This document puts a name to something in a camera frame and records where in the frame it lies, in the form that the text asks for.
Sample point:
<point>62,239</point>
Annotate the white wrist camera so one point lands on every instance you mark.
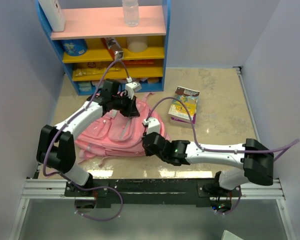
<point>132,87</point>
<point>151,125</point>

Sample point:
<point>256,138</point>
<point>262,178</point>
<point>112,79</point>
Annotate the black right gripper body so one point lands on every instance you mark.
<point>149,152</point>

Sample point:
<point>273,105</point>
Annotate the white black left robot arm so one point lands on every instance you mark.
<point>56,147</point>

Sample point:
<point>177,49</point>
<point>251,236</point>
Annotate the pink student backpack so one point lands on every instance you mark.
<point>114,135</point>

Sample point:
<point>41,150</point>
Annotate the red yellow snack box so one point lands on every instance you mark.
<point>92,65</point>

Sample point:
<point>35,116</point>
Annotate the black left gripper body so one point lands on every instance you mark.
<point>122,104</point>

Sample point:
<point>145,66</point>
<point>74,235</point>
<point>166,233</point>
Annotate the blue snack canister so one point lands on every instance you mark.
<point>74,47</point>

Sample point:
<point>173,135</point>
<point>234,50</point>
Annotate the pale green tissue pack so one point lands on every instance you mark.
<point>84,86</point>

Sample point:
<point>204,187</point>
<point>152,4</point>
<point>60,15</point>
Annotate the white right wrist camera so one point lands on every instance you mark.
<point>151,125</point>

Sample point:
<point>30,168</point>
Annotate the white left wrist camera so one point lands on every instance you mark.
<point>132,87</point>

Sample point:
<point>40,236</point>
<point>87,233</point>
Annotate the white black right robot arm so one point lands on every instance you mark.
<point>250,162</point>

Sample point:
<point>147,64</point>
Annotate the yellow snack packet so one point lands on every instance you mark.
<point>84,72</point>

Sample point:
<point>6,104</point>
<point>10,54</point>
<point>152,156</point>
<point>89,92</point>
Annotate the clear plastic water bottle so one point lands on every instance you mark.
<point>131,12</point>

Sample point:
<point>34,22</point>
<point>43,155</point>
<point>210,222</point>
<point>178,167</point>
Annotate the orange flat box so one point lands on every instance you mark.
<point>139,62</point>

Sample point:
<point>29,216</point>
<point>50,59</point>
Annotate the orange silver snack bag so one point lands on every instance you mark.
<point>114,48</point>

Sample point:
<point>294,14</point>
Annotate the illustrated children's book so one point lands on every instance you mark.
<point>184,105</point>

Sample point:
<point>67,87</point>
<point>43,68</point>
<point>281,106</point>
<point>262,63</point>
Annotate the white rectangular device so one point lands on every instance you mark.
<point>54,14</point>

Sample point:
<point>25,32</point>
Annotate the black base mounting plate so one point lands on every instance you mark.
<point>200,192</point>

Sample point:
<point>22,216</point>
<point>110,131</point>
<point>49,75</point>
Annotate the blue shelf with coloured boards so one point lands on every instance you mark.
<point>92,24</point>

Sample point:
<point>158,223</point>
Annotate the white paper corner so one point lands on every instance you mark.
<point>227,235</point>

